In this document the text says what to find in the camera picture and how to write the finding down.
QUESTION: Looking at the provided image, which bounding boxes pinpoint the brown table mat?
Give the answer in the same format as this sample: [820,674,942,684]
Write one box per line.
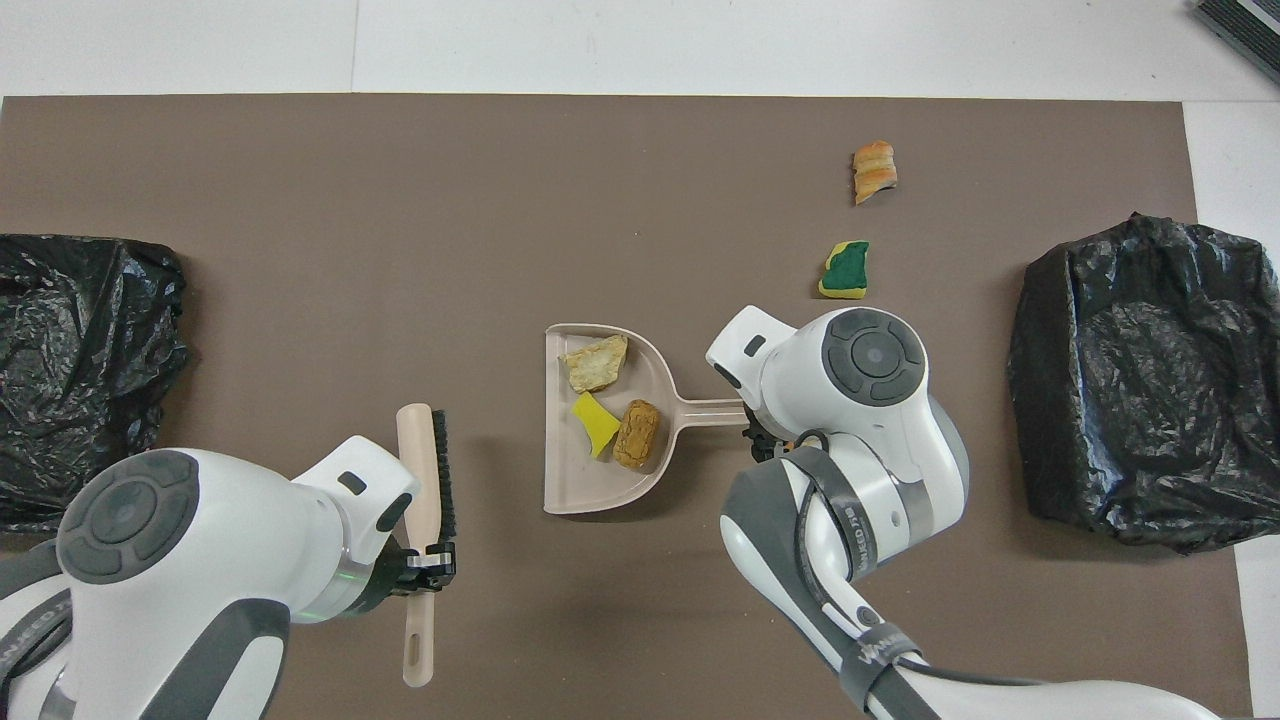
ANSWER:
[0,94,1253,720]

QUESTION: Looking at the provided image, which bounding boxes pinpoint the beige plastic dustpan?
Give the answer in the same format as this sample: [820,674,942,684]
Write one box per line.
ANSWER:
[543,322,749,516]

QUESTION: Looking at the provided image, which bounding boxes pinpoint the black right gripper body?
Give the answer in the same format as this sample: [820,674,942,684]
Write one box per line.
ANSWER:
[742,405,791,463]

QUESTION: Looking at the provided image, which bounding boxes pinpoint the brown bread nugget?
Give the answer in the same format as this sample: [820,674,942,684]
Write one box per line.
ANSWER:
[613,400,662,471]

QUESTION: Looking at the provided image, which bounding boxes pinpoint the beige hand brush black bristles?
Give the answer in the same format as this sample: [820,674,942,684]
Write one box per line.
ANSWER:
[396,403,456,688]

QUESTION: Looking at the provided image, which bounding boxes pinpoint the dark ribbed vent panel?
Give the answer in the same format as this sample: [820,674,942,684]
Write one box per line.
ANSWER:
[1193,0,1280,86]

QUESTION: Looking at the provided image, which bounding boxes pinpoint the black bag lined bin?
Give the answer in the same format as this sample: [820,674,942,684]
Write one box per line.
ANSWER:
[1007,212,1280,554]
[0,233,191,536]

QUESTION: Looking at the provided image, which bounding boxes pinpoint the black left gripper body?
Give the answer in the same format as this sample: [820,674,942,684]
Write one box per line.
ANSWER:
[372,545,416,603]

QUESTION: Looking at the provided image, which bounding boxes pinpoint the pale crusty bread chunk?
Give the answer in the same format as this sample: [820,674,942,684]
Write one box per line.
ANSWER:
[559,334,629,393]

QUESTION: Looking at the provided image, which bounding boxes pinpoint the orange striped croissant piece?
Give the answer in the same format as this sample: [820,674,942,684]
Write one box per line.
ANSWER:
[852,140,899,206]

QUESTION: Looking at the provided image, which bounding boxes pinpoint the green topped yellow sponge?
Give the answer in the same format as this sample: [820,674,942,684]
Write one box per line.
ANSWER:
[818,240,870,300]

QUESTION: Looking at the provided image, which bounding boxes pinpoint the small yellow green sponge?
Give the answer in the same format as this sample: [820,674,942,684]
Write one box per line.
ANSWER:
[571,392,622,459]

